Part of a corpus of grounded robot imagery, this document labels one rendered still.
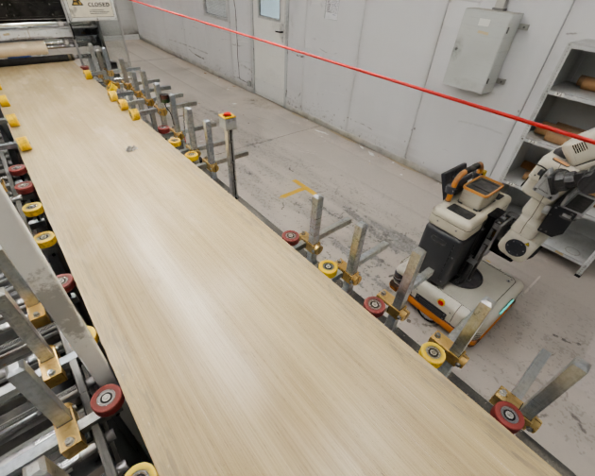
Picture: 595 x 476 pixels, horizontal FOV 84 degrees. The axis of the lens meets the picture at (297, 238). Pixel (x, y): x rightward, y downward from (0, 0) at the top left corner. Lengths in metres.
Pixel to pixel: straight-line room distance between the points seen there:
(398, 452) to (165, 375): 0.68
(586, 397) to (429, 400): 1.69
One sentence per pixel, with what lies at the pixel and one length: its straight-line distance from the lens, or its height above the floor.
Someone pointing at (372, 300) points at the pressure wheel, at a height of 0.91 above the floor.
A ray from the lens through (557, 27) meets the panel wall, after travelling 3.66.
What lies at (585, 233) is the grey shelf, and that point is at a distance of 3.89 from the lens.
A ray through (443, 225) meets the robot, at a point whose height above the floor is 0.73.
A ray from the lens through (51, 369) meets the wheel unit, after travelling 1.33.
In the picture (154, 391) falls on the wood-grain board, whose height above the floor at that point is 0.90.
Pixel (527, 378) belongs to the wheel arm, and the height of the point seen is 0.82.
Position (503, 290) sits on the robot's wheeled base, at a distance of 2.59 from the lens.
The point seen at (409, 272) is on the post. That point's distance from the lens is 1.23.
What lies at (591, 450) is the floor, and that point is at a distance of 2.56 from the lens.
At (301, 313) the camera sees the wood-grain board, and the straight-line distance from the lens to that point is 1.22.
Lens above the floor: 1.87
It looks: 40 degrees down
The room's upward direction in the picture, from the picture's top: 4 degrees clockwise
